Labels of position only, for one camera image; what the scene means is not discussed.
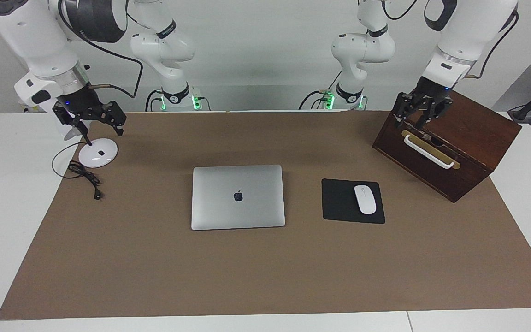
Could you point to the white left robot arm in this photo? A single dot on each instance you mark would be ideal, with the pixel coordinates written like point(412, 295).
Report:
point(468, 27)

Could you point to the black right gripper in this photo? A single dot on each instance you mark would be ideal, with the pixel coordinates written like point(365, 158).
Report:
point(83, 102)

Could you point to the black mouse pad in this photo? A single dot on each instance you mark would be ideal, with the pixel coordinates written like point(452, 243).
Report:
point(339, 203)

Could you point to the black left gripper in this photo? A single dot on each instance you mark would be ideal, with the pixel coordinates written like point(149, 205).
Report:
point(433, 91)

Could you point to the brown table mat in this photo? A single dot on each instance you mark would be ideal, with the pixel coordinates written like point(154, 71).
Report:
point(155, 267)

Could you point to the dark brown wooden box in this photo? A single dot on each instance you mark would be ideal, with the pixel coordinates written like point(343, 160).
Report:
point(477, 138)

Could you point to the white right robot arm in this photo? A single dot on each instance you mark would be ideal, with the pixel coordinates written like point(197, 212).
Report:
point(30, 37)

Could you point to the grey aluminium laptop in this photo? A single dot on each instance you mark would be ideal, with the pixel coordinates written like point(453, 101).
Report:
point(256, 207)

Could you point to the white computer mouse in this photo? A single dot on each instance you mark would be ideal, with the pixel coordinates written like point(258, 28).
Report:
point(365, 200)

